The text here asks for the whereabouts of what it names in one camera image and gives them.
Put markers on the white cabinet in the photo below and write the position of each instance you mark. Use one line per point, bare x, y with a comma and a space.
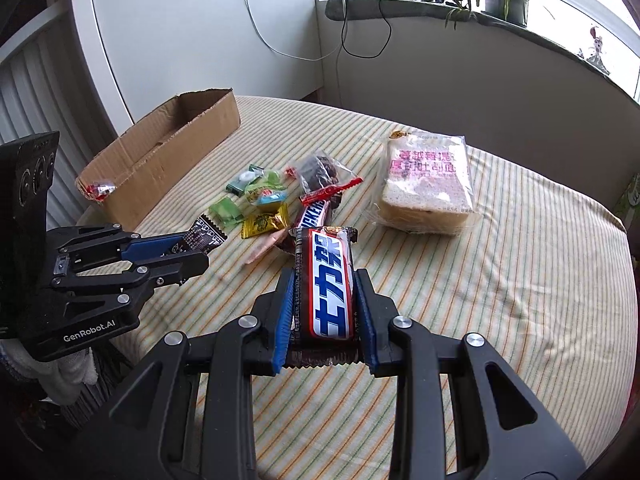
200, 35

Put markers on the striped cloth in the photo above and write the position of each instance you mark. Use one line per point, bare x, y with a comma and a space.
500, 285

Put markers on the yellow candy wrapper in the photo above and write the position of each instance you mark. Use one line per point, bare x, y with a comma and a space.
262, 222

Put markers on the large brown chocolate bar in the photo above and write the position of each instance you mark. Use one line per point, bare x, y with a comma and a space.
327, 285

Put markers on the pink snack wrapper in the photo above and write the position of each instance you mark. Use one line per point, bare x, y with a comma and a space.
265, 246

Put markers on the black candy wrapper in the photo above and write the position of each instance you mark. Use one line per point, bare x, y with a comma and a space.
206, 232

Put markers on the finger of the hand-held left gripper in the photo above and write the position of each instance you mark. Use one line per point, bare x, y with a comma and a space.
150, 246
186, 264

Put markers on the grey stone window sill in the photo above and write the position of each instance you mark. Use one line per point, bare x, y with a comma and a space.
400, 7

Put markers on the green white candy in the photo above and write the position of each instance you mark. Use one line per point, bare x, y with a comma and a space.
242, 180

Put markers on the brown cardboard box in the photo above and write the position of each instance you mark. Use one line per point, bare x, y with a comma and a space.
165, 160

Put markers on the clear packet with red trim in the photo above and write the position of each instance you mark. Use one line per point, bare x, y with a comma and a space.
100, 191

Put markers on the clear packet of sliced bread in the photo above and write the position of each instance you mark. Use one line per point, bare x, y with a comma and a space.
425, 185

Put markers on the small figurine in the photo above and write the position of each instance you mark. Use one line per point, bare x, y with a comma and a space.
595, 52

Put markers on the green candy wrapper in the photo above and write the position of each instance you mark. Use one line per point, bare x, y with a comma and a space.
225, 210

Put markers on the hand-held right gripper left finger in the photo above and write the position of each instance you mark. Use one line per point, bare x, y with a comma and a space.
284, 320

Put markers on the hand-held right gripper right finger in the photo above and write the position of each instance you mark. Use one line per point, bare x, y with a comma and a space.
365, 325

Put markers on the small brown chocolate bar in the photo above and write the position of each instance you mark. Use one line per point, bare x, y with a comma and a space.
312, 212

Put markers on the white slatted shutter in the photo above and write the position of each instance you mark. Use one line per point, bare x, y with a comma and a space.
30, 90

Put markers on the window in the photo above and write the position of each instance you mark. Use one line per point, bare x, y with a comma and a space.
565, 15

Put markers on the clear packet with dark cake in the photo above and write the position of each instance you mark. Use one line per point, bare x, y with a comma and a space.
320, 170

